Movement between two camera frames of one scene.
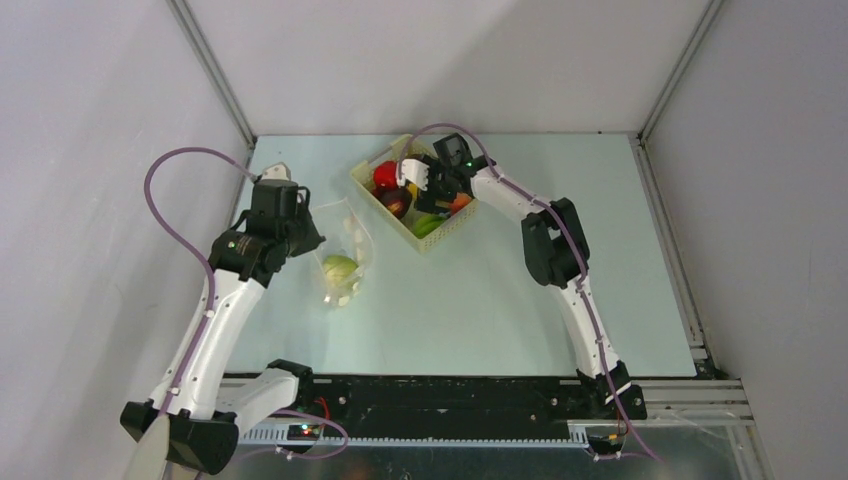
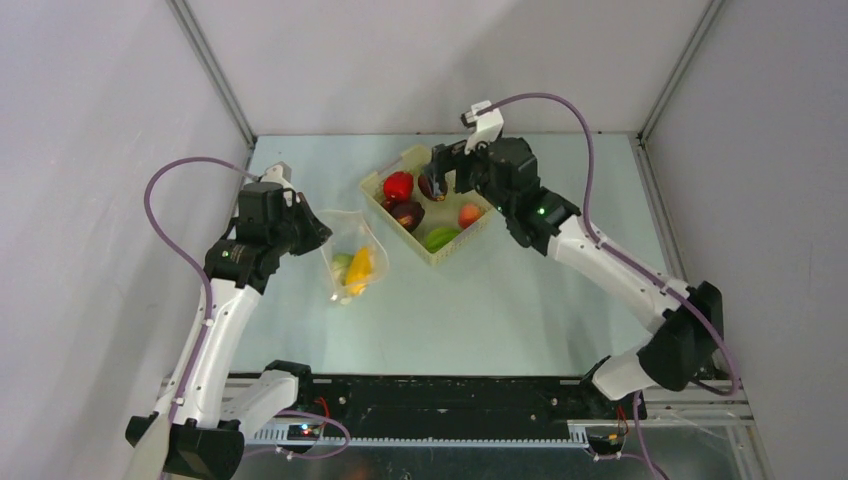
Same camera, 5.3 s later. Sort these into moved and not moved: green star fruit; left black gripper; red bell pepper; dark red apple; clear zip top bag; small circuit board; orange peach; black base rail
Moved: dark red apple; green star fruit; clear zip top bag; orange peach; red bell pepper
Not moved: black base rail; small circuit board; left black gripper
